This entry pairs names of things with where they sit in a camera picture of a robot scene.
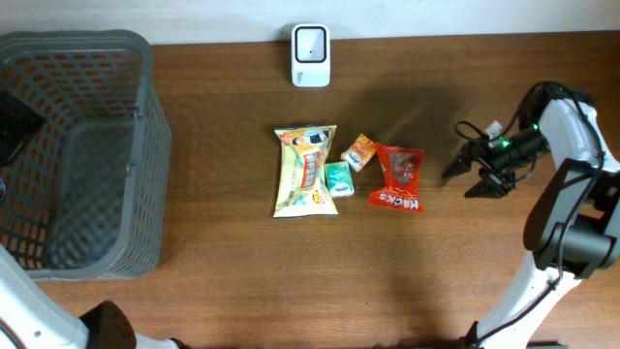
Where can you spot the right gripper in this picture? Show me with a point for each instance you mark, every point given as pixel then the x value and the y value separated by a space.
pixel 485 164

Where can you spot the red Hacks candy bag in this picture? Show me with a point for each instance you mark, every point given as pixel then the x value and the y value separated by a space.
pixel 401 171

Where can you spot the orange tissue pack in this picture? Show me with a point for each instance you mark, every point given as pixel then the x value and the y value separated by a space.
pixel 359 153

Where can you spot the green tissue pack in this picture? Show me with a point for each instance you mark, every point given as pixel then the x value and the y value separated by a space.
pixel 339 180

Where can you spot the yellow snack bag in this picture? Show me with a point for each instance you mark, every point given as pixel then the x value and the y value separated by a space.
pixel 302 189

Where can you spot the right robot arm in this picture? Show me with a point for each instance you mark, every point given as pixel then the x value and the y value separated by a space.
pixel 573 229

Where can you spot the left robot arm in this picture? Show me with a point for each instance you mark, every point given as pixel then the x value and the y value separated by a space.
pixel 29 318

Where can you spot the white barcode scanner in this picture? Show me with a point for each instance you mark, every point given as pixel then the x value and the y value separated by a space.
pixel 310 55

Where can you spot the grey plastic mesh basket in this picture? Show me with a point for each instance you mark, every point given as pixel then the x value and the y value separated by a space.
pixel 85 199

